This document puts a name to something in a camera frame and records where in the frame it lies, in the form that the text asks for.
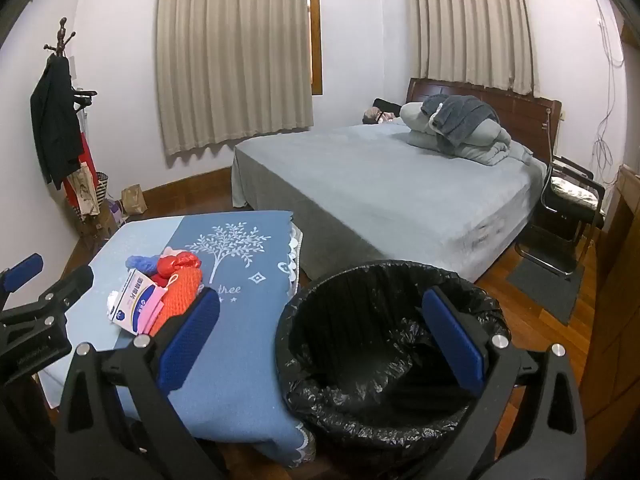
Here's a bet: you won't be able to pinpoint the black lined bin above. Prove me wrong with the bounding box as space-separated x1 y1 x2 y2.
275 259 513 461

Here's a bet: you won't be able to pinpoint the dark grey towel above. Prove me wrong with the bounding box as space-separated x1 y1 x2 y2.
421 94 501 143

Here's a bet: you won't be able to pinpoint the orange mesh net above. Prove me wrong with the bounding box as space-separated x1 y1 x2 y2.
147 265 206 338

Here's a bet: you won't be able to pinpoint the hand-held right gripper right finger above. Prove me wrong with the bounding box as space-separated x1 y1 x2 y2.
421 285 587 480

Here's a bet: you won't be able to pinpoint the pink sock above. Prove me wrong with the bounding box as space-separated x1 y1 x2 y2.
134 285 168 336

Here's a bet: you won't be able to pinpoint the brown paper bag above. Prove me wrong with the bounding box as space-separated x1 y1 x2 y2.
121 185 148 216

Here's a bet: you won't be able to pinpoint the bed with grey sheet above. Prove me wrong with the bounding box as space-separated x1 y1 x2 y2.
231 122 549 293

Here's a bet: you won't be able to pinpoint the white tissue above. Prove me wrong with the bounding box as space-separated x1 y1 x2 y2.
105 287 123 323

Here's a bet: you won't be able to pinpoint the wooden cabinet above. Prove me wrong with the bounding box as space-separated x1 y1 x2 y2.
580 165 640 441

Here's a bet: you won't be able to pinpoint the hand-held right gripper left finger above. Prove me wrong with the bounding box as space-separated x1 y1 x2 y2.
55 287 223 480

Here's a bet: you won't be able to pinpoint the blue plastic bag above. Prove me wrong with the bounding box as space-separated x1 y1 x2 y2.
125 254 163 272

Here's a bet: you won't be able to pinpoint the patterned chair cushion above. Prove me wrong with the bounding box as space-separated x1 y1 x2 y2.
550 175 601 211

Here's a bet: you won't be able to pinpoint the blue tree-print blanket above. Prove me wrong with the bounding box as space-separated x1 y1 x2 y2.
37 209 313 468

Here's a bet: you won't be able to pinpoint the narrow beige curtain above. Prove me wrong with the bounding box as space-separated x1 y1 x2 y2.
407 0 541 98

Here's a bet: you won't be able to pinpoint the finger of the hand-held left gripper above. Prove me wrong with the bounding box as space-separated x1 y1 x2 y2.
0 253 44 293
20 265 96 326

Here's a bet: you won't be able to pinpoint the plush toy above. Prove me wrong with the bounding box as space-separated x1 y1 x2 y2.
362 106 396 125

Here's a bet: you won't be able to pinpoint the red bag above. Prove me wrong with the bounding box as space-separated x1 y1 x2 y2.
62 132 93 191

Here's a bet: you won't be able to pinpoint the wooden window frame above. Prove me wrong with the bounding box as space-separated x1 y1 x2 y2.
306 0 325 96

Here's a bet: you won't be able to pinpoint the red glove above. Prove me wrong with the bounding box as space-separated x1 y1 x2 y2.
151 247 202 286

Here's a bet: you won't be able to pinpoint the grey floor mat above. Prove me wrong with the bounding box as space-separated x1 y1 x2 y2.
506 255 583 326

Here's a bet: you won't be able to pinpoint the wall cables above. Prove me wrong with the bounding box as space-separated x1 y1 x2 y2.
587 0 626 171

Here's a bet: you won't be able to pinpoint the white medicine box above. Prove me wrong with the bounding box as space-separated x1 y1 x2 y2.
114 268 163 336

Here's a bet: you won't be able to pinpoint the wide beige curtain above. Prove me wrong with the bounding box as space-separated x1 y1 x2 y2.
156 0 316 157

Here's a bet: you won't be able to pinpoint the wooden headboard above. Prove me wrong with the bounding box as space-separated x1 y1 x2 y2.
405 77 562 163

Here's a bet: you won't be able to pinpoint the folded grey quilt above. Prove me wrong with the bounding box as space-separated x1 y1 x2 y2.
400 101 533 166

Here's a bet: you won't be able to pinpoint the black jacket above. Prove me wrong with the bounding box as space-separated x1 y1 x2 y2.
30 54 86 191

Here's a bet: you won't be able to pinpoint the wooden coat rack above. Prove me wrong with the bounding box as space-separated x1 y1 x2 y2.
42 17 98 111

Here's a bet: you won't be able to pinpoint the grey headboard cable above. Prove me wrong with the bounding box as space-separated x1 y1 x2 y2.
542 107 556 161

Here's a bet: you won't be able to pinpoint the black metal chair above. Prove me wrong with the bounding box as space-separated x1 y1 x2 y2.
515 155 608 276

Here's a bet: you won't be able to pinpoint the cardboard box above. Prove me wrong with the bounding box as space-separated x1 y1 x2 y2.
75 200 121 241

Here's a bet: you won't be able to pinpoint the beige tote bag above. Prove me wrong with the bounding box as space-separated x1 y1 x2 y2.
65 164 101 221

